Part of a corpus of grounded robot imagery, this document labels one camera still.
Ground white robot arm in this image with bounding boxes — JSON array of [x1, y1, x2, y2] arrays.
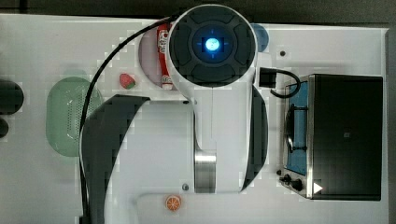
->
[[80, 5, 268, 224]]

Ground pink strawberry toy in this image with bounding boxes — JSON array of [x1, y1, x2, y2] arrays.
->
[[120, 74, 135, 90]]

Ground grey round plate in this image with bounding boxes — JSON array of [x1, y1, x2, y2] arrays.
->
[[138, 27, 162, 88]]

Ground red ketchup bottle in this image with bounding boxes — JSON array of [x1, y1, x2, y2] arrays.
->
[[156, 24, 173, 91]]

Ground orange slice toy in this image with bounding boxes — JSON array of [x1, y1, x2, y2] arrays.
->
[[165, 195, 182, 212]]

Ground blue bowl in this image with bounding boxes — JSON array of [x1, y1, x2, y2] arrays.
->
[[251, 23, 269, 52]]

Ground green perforated colander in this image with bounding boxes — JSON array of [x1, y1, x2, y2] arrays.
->
[[46, 77, 90, 157]]

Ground black toaster oven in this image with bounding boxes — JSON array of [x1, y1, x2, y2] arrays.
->
[[277, 74, 383, 201]]

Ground small black cup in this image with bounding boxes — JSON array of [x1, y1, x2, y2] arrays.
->
[[0, 119, 9, 138]]

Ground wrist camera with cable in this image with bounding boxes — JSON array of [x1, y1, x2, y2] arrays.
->
[[259, 67, 301, 99]]

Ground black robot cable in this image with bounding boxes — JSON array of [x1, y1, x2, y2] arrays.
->
[[78, 12, 181, 224]]

